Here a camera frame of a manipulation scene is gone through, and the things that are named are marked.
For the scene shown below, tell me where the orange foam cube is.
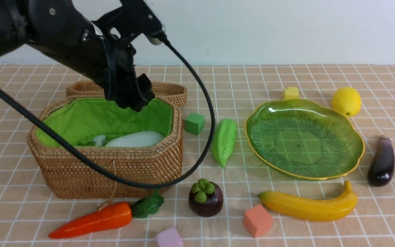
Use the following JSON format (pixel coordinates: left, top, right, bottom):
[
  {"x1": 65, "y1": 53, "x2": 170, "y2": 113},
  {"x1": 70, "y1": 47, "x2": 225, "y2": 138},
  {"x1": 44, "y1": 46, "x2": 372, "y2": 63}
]
[{"x1": 243, "y1": 204, "x2": 273, "y2": 238}]

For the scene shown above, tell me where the yellow lemon toy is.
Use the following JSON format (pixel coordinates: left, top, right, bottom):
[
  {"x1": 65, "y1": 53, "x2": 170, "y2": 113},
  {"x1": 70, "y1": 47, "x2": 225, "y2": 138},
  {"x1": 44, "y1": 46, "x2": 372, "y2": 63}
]
[{"x1": 331, "y1": 87, "x2": 361, "y2": 118}]

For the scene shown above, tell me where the black camera cable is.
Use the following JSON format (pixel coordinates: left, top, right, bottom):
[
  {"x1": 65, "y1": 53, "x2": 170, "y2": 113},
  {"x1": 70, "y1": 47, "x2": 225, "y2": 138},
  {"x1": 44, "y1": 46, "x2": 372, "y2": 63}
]
[{"x1": 0, "y1": 38, "x2": 216, "y2": 189}]

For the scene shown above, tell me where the green glass leaf plate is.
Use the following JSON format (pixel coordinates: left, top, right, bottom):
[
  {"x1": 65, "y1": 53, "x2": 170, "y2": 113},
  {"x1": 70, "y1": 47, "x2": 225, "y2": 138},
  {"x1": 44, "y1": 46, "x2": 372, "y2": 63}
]
[{"x1": 244, "y1": 99, "x2": 365, "y2": 181}]

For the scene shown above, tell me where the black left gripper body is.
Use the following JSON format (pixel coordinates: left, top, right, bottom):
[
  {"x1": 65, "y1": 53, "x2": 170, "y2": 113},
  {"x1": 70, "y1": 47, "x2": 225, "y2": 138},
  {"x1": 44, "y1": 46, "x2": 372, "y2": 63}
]
[{"x1": 95, "y1": 35, "x2": 143, "y2": 108}]

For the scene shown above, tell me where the green foam cube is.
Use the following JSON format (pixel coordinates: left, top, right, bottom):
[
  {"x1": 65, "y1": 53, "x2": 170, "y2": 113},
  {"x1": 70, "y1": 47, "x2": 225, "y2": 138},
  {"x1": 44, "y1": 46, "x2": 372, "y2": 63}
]
[{"x1": 184, "y1": 113, "x2": 205, "y2": 135}]

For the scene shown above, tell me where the orange carrot toy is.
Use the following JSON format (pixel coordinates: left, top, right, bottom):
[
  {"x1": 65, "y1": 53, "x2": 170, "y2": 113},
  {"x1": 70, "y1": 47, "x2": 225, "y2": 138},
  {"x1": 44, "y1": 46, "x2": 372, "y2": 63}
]
[{"x1": 48, "y1": 191, "x2": 164, "y2": 239}]

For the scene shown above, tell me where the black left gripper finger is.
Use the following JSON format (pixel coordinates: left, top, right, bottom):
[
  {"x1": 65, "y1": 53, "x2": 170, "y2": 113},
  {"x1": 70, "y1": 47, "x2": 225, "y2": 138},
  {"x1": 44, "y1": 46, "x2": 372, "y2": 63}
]
[{"x1": 129, "y1": 73, "x2": 155, "y2": 112}]

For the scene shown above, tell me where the yellow banana toy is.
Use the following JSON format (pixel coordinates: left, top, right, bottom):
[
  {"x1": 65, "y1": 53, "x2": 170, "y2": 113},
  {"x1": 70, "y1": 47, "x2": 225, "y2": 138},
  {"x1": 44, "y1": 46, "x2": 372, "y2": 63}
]
[{"x1": 258, "y1": 181, "x2": 358, "y2": 222}]

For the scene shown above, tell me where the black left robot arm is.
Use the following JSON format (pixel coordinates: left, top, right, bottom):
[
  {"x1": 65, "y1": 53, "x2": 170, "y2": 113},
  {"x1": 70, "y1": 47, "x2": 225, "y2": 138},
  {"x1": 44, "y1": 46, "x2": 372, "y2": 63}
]
[{"x1": 0, "y1": 0, "x2": 162, "y2": 111}]

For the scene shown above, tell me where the purple eggplant toy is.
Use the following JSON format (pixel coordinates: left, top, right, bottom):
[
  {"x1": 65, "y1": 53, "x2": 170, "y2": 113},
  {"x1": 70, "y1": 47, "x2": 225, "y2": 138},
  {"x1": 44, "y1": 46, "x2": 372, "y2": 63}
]
[{"x1": 367, "y1": 135, "x2": 395, "y2": 187}]

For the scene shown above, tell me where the white radish toy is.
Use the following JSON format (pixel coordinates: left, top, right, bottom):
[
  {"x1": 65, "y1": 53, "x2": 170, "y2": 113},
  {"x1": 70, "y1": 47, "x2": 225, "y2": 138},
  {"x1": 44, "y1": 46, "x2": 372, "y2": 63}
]
[{"x1": 93, "y1": 131, "x2": 165, "y2": 148}]

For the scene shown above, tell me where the yellow foam cube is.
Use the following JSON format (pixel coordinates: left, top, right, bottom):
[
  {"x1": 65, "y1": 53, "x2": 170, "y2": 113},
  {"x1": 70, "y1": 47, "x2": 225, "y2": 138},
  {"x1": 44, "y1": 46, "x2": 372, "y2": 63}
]
[{"x1": 282, "y1": 86, "x2": 299, "y2": 101}]

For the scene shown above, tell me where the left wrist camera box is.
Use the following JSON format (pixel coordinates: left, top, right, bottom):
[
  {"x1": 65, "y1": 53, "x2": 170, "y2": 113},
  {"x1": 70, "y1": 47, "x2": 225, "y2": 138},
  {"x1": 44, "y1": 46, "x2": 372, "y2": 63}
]
[{"x1": 95, "y1": 0, "x2": 166, "y2": 45}]

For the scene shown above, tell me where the green bitter gourd toy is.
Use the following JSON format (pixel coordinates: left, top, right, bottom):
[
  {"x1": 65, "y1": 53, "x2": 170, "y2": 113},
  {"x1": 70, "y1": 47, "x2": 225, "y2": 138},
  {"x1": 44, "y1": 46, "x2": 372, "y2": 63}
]
[{"x1": 212, "y1": 119, "x2": 237, "y2": 168}]

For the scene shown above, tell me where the woven rattan basket green lining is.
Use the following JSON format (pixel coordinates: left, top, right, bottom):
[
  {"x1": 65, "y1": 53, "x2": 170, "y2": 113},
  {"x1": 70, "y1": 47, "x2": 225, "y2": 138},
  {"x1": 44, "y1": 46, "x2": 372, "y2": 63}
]
[{"x1": 27, "y1": 95, "x2": 184, "y2": 200}]

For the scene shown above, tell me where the beige checkered tablecloth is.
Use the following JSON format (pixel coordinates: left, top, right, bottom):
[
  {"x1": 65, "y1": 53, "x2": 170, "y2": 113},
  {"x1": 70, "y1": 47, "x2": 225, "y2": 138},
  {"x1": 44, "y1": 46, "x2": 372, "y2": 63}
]
[{"x1": 0, "y1": 65, "x2": 395, "y2": 247}]

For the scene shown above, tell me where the dark purple mangosteen toy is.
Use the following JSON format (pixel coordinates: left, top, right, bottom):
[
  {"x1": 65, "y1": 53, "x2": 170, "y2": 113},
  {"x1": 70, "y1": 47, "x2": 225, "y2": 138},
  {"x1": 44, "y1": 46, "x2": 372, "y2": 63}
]
[{"x1": 188, "y1": 178, "x2": 224, "y2": 217}]

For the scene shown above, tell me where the pink foam cube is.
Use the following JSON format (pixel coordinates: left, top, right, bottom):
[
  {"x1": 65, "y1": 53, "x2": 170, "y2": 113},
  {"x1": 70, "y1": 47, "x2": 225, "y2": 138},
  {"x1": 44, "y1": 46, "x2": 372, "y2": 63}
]
[{"x1": 155, "y1": 227, "x2": 184, "y2": 247}]

